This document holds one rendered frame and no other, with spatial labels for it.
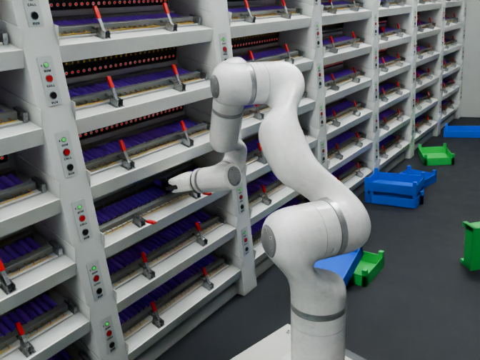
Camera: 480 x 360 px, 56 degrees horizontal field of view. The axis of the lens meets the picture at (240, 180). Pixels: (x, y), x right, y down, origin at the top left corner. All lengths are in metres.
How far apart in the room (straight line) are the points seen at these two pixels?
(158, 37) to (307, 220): 0.85
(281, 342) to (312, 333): 0.25
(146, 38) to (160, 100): 0.19
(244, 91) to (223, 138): 0.30
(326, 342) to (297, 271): 0.19
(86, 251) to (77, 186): 0.19
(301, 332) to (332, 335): 0.07
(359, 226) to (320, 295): 0.16
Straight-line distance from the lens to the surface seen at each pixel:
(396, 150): 3.46
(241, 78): 1.06
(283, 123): 1.01
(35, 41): 1.27
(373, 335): 1.80
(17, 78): 1.32
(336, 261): 2.08
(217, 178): 1.42
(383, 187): 2.82
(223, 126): 1.30
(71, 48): 1.33
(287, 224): 0.88
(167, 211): 1.59
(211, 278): 1.89
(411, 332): 1.83
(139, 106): 1.45
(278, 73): 1.10
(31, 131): 1.26
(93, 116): 1.35
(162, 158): 1.52
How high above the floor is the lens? 1.10
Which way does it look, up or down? 19 degrees down
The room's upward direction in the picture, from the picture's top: 6 degrees counter-clockwise
